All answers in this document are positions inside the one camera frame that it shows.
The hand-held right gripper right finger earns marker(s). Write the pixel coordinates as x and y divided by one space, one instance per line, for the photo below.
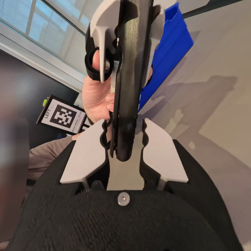
164 158

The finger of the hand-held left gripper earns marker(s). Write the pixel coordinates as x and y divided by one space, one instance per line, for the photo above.
105 15
158 25

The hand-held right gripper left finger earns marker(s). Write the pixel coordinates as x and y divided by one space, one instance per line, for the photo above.
86 156

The black remote control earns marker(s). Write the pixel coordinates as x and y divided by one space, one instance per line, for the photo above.
129 98

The blue plastic bin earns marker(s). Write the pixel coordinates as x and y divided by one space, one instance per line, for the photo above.
170 49

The person's left hand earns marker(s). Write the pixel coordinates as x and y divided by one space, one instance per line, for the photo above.
94 98

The person's taupe shirt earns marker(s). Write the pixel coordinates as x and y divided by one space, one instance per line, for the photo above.
47 155

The framed checkered tag sign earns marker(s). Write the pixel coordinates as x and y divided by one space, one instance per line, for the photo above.
64 117

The window with white blind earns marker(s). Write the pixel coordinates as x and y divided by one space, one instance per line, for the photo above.
39 25

